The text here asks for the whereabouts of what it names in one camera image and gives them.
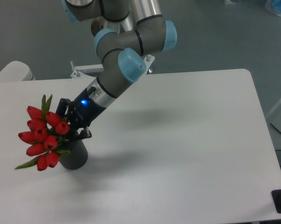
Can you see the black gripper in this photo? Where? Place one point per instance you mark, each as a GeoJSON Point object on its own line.
{"type": "Point", "coordinates": [81, 112]}

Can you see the red tulip bouquet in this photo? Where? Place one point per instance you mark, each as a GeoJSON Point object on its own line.
{"type": "Point", "coordinates": [47, 132]}

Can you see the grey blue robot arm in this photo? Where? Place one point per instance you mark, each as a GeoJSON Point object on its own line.
{"type": "Point", "coordinates": [141, 30]}

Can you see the dark grey ribbed vase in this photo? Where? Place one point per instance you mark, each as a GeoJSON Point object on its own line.
{"type": "Point", "coordinates": [77, 157]}

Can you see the white chair back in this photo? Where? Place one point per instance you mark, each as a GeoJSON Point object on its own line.
{"type": "Point", "coordinates": [16, 71]}

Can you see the white metal base frame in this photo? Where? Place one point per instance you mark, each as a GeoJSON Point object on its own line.
{"type": "Point", "coordinates": [95, 70]}

